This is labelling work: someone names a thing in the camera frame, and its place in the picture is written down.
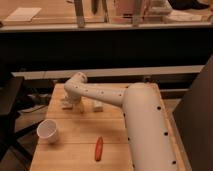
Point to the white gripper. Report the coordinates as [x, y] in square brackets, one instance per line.
[74, 98]

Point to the white sponge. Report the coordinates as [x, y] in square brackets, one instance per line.
[67, 106]

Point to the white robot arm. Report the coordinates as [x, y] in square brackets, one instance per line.
[148, 135]

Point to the white small bottle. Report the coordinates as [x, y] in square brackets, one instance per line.
[97, 106]

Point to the white paper cup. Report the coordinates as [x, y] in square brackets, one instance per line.
[47, 130]

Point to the orange carrot toy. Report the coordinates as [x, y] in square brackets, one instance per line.
[99, 149]

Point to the dark chair left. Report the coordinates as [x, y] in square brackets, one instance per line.
[13, 98]

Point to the white paper sheet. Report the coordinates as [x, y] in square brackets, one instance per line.
[22, 14]

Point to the dark panel right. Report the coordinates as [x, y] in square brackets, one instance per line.
[194, 119]

